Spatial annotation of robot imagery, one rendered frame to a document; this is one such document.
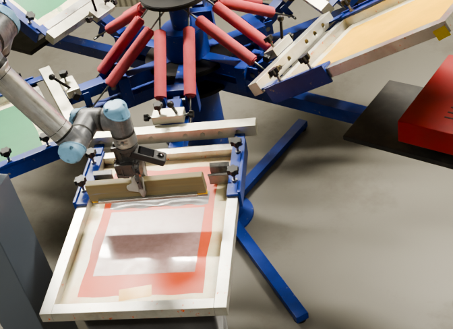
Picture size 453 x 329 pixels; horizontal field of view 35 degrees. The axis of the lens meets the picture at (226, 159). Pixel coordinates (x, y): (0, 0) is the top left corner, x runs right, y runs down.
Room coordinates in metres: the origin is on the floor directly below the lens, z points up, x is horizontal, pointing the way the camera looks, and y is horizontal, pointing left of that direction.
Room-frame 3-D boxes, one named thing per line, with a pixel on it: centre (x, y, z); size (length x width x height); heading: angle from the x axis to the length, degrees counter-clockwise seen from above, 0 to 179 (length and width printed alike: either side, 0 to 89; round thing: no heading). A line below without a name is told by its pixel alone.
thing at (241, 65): (2.89, 0.07, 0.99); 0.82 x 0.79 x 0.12; 168
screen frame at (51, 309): (1.86, 0.29, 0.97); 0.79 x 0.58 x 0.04; 168
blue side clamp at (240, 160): (2.03, -0.03, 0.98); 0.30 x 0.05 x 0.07; 168
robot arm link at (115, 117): (1.90, 0.31, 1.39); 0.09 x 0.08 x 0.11; 71
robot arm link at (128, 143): (1.90, 0.31, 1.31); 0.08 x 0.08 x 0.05
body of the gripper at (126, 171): (1.90, 0.31, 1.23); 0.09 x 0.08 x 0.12; 78
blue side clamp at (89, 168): (2.15, 0.51, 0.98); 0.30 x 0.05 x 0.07; 168
